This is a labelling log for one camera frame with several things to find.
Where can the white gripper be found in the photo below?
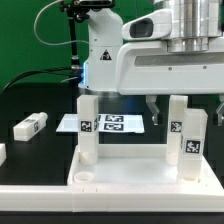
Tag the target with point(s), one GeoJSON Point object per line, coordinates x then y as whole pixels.
{"type": "Point", "coordinates": [147, 68]}

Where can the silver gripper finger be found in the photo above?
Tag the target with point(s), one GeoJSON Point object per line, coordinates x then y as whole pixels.
{"type": "Point", "coordinates": [220, 110]}

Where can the white desk top tray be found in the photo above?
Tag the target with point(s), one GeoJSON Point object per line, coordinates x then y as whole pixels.
{"type": "Point", "coordinates": [136, 164]}

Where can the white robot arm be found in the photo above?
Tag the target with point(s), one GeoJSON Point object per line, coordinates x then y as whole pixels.
{"type": "Point", "coordinates": [176, 49]}

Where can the white marker tag plate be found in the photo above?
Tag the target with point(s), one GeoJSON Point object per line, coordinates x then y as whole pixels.
{"type": "Point", "coordinates": [107, 123]}

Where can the white L-shaped corner fence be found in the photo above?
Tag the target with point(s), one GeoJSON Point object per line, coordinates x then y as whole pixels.
{"type": "Point", "coordinates": [86, 196]}

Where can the white block at left edge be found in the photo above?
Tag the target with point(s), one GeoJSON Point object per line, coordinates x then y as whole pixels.
{"type": "Point", "coordinates": [2, 153]}

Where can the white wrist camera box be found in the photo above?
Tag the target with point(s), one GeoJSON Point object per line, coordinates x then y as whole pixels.
{"type": "Point", "coordinates": [156, 25]}

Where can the black camera stand pole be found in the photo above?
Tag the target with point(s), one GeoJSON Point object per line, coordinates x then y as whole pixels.
{"type": "Point", "coordinates": [77, 12]}

